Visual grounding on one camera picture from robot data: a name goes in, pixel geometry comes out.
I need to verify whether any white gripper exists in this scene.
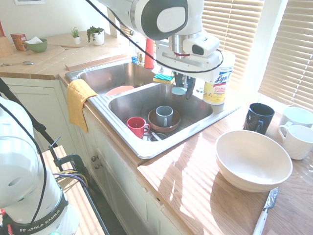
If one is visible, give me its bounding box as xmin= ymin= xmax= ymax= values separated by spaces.
xmin=155 ymin=40 xmax=224 ymax=100

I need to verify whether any turquoise striped plastic knife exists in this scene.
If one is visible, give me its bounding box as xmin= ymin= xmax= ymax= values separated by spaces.
xmin=171 ymin=86 xmax=187 ymax=97

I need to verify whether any stainless steel double sink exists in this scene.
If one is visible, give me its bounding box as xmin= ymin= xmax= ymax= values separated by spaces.
xmin=65 ymin=60 xmax=242 ymax=160

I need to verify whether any metal sink drain strainer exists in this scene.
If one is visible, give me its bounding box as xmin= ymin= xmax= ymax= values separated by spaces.
xmin=149 ymin=132 xmax=169 ymax=142

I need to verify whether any wooden knife block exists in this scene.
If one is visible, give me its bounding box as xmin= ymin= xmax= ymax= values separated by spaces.
xmin=0 ymin=35 xmax=14 ymax=58

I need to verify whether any yellow and turquoise sponge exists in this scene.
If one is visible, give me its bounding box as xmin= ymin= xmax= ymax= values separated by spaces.
xmin=153 ymin=73 xmax=176 ymax=85

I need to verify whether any Lysol wipes canister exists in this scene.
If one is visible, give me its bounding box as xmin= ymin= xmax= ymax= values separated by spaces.
xmin=202 ymin=51 xmax=236 ymax=106

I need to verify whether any brown ceramic bowl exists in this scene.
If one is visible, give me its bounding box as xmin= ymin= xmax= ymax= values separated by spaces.
xmin=147 ymin=108 xmax=182 ymax=133

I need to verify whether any grey mug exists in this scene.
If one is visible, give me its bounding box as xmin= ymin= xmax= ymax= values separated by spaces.
xmin=156 ymin=105 xmax=174 ymax=127

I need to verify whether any orange-red plastic bottle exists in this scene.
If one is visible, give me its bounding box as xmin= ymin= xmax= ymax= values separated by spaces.
xmin=144 ymin=38 xmax=156 ymax=70

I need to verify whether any red mug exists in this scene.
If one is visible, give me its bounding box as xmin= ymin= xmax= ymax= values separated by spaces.
xmin=127 ymin=117 xmax=151 ymax=139

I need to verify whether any orange plate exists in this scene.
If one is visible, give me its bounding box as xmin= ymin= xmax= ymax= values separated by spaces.
xmin=105 ymin=85 xmax=135 ymax=97

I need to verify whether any wide beige window blind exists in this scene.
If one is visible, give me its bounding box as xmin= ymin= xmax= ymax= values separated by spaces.
xmin=117 ymin=0 xmax=265 ymax=91

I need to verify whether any black mug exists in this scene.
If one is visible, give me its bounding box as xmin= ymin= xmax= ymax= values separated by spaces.
xmin=245 ymin=102 xmax=275 ymax=135

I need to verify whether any cream ceramic bowl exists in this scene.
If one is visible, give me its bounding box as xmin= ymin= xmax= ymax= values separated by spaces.
xmin=215 ymin=130 xmax=293 ymax=192

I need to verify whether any trailing plant white pot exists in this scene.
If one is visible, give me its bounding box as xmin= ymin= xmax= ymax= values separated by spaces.
xmin=87 ymin=25 xmax=106 ymax=47

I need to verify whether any yellow dish towel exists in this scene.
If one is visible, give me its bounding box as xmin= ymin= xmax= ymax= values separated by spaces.
xmin=67 ymin=78 xmax=99 ymax=134

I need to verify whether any narrow beige window blind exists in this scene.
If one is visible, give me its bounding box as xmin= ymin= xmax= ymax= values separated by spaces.
xmin=258 ymin=0 xmax=313 ymax=111

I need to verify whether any small spiky plant white pot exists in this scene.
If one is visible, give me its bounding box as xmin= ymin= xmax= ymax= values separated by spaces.
xmin=70 ymin=26 xmax=81 ymax=45

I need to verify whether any white mug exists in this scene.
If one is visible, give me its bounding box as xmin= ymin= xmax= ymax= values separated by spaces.
xmin=278 ymin=124 xmax=313 ymax=161
xmin=278 ymin=106 xmax=313 ymax=129

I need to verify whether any cream kitchen cabinet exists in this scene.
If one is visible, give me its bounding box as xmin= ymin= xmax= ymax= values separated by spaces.
xmin=0 ymin=77 xmax=188 ymax=235

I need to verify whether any black metal clamp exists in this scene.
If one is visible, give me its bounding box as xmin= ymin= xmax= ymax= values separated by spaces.
xmin=48 ymin=136 xmax=87 ymax=177

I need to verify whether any green bowl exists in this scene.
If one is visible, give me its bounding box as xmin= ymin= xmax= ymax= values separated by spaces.
xmin=25 ymin=38 xmax=48 ymax=53

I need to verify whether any white paper napkin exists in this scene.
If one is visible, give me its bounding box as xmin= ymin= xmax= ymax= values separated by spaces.
xmin=26 ymin=36 xmax=44 ymax=45

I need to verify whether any metal spoon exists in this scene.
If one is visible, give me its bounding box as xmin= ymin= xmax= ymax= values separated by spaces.
xmin=0 ymin=60 xmax=35 ymax=67

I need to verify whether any orange cardboard box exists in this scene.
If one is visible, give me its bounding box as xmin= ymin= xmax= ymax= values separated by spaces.
xmin=10 ymin=33 xmax=28 ymax=51

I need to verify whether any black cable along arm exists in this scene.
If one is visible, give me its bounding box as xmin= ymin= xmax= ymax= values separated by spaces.
xmin=85 ymin=0 xmax=224 ymax=74

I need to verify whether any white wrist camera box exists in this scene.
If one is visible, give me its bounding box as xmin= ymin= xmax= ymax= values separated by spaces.
xmin=182 ymin=34 xmax=221 ymax=58

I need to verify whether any coloured wire bundle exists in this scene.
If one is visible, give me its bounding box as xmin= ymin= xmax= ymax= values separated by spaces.
xmin=53 ymin=170 xmax=89 ymax=187

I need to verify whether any white-handled steel knife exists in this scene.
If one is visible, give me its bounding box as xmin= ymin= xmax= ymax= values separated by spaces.
xmin=253 ymin=187 xmax=280 ymax=235

